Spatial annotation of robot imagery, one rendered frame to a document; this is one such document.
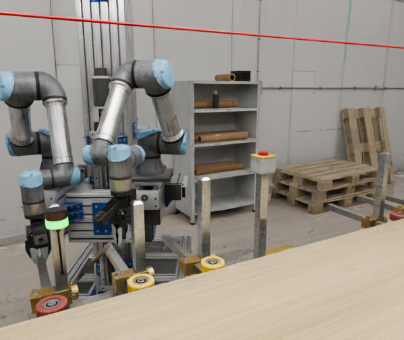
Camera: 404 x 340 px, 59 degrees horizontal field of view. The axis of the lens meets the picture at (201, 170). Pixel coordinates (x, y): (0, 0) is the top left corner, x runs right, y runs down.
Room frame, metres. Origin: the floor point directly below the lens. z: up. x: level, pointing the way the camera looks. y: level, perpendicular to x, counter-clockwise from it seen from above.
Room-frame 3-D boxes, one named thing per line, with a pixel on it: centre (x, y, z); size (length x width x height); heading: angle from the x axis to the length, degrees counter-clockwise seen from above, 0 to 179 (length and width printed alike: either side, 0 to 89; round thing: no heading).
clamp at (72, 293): (0.98, 0.45, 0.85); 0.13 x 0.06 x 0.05; 118
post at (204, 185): (1.23, -0.01, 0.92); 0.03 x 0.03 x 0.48; 28
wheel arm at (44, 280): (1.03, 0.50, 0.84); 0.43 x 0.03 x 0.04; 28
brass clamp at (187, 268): (1.22, 0.01, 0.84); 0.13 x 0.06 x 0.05; 118
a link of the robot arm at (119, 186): (1.18, 0.28, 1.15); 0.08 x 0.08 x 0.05
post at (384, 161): (1.71, -0.89, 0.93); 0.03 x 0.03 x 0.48; 28
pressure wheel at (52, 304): (0.86, 0.40, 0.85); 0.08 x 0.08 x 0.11
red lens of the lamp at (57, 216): (0.95, 0.41, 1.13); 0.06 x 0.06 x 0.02
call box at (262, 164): (1.36, -0.24, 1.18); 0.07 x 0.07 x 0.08; 28
